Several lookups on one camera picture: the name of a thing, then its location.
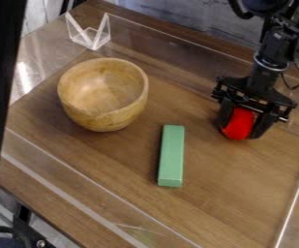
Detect clear acrylic tray walls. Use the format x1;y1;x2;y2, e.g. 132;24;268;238
0;16;299;248

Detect light wooden bowl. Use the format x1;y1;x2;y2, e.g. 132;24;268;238
57;58;149;132

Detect green rectangular block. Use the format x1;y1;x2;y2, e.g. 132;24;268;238
157;125;185;187

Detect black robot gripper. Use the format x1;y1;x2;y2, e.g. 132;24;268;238
210;77;297;140

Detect red plush strawberry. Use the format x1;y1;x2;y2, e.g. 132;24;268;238
221;108;254;140

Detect clear acrylic corner bracket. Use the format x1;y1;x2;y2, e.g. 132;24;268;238
64;13;110;50

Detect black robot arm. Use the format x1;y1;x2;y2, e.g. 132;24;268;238
210;0;299;140

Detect black table frame bracket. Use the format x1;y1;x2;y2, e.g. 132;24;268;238
0;206;57;248

